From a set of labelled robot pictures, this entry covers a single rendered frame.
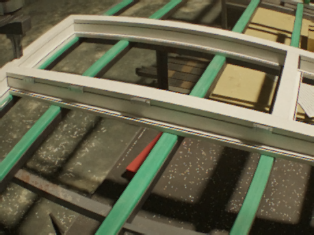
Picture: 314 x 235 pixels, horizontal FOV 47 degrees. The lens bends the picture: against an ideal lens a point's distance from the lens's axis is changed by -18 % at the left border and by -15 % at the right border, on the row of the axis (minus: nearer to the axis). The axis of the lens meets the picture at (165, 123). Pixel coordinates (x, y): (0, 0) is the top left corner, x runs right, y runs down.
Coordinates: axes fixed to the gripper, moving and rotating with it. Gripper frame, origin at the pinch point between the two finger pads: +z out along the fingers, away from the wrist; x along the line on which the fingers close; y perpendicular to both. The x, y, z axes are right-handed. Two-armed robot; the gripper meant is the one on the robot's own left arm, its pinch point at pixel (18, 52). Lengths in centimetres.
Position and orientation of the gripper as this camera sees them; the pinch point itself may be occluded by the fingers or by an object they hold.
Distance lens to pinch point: 132.9
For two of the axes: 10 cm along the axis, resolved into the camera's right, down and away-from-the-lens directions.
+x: -9.2, -2.1, 3.3
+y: 3.9, -5.6, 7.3
